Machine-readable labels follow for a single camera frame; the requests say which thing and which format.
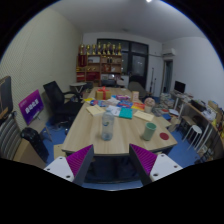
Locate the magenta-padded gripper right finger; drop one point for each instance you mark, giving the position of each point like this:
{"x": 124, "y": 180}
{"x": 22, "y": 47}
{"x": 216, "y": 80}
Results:
{"x": 145, "y": 160}

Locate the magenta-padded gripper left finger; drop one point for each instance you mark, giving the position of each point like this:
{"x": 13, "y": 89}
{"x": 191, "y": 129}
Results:
{"x": 80, "y": 160}

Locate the clear plastic water bottle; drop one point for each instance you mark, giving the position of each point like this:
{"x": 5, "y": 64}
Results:
{"x": 107, "y": 128}

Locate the green cup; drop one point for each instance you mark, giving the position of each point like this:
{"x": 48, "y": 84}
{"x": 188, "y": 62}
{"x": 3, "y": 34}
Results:
{"x": 149, "y": 131}

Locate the flat round red coaster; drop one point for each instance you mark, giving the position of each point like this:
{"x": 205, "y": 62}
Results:
{"x": 164, "y": 136}

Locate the pale yellow notebook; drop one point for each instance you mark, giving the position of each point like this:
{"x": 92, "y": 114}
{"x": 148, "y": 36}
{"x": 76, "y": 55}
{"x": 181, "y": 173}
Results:
{"x": 143, "y": 115}
{"x": 95, "y": 110}

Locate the black bag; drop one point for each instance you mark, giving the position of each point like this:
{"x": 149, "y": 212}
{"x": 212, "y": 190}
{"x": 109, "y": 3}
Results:
{"x": 33, "y": 141}

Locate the teal book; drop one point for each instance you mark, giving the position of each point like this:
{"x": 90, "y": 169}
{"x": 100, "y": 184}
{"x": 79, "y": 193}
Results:
{"x": 126, "y": 113}

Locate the orange book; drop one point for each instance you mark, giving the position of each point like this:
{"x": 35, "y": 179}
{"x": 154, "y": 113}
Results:
{"x": 138, "y": 106}

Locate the potted pink flower bouquet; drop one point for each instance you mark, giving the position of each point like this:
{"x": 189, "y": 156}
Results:
{"x": 149, "y": 102}

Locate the white round stool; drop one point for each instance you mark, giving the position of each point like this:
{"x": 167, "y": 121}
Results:
{"x": 194, "y": 129}

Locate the blue colourful book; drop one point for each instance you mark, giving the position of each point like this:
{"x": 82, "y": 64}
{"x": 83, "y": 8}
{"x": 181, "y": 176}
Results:
{"x": 124, "y": 104}

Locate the black office chair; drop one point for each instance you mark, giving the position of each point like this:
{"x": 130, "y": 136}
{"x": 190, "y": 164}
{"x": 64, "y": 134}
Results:
{"x": 58, "y": 103}

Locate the small brown cardboard box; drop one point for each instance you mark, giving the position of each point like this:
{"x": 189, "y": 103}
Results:
{"x": 135, "y": 96}

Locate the pink flat box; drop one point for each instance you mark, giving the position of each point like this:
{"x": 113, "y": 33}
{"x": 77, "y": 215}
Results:
{"x": 122, "y": 97}

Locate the yellow gift box red ribbon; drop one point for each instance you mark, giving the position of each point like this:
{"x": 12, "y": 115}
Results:
{"x": 102, "y": 94}

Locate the purple sign board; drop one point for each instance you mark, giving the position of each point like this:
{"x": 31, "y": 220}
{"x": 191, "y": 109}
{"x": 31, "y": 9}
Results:
{"x": 30, "y": 107}

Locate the small round white table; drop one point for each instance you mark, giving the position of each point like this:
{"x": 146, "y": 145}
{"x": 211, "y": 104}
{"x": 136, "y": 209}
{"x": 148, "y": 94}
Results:
{"x": 78, "y": 85}

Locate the black computer monitor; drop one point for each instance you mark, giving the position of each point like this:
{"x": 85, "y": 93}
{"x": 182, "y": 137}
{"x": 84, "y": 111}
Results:
{"x": 180, "y": 86}

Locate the wooden shelf unit with trophies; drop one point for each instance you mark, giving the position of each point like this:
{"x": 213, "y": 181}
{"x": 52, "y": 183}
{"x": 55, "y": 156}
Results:
{"x": 96, "y": 66}

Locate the white air conditioner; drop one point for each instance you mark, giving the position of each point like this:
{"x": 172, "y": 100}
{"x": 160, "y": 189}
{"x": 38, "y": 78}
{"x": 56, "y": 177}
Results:
{"x": 169, "y": 52}

